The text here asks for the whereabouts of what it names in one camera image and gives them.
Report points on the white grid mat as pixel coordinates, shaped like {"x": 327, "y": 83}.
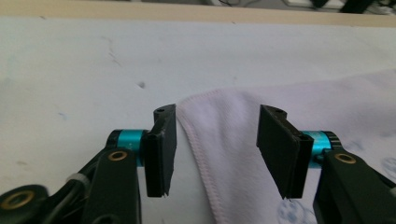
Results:
{"x": 93, "y": 62}

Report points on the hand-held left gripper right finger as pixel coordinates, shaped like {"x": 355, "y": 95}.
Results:
{"x": 280, "y": 152}

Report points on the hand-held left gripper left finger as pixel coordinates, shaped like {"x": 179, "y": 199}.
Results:
{"x": 162, "y": 155}

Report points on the pale lilac towel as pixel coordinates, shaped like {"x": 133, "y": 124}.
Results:
{"x": 230, "y": 130}

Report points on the black metal stand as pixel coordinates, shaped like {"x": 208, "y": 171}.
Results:
{"x": 358, "y": 4}

